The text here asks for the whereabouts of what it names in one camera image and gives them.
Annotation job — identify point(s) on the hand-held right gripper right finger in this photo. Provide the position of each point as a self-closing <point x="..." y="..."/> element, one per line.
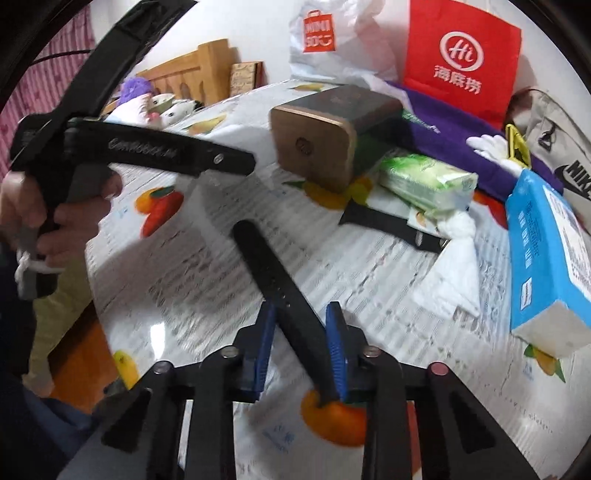
<point x="337" y="350"/>

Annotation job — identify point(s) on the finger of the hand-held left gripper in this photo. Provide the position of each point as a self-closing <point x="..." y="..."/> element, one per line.
<point x="231" y="162"/>

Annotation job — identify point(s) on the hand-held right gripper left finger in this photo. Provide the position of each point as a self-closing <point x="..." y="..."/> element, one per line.
<point x="258" y="355"/>

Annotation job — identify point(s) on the green tissue pack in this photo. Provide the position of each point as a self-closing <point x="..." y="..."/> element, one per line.
<point x="425" y="182"/>

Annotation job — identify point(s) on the blue tissue pack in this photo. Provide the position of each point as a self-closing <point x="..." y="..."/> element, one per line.
<point x="535" y="258"/>

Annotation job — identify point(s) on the yellow bee plush toy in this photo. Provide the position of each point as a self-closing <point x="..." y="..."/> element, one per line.
<point x="489" y="145"/>

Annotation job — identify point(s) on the person's left forearm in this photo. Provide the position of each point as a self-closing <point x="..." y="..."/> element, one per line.
<point x="11" y="314"/>

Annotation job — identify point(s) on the person's left hand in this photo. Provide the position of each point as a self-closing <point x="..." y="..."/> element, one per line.
<point x="74" y="226"/>

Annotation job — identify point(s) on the purple plush toy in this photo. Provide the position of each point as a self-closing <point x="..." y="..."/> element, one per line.
<point x="136" y="87"/>

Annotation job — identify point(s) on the dark brown gold-edged box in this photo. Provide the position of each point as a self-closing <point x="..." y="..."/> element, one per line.
<point x="314" y="143"/>

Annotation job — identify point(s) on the patterned brown box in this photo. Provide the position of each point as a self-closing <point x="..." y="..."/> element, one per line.
<point x="247" y="78"/>

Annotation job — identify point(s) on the wooden headboard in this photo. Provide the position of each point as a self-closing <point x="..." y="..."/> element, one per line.
<point x="207" y="64"/>

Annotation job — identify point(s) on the pink curtain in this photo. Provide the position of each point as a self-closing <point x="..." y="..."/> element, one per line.
<point x="46" y="87"/>

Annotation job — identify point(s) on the white plastic shopping bag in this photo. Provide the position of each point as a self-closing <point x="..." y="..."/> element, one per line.
<point x="360" y="46"/>

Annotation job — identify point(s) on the pale green bed sheet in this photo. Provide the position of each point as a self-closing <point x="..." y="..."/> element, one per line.
<point x="60" y="314"/>

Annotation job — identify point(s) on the purple towel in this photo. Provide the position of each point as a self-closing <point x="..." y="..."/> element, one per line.
<point x="443" y="134"/>

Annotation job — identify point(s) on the red paper shopping bag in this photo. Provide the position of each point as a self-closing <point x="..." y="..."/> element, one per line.
<point x="425" y="27"/>

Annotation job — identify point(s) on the person's dark clothing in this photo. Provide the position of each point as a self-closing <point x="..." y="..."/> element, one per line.
<point x="37" y="438"/>

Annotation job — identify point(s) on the grey waist bag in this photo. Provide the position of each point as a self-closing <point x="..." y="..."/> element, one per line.
<point x="568" y="138"/>

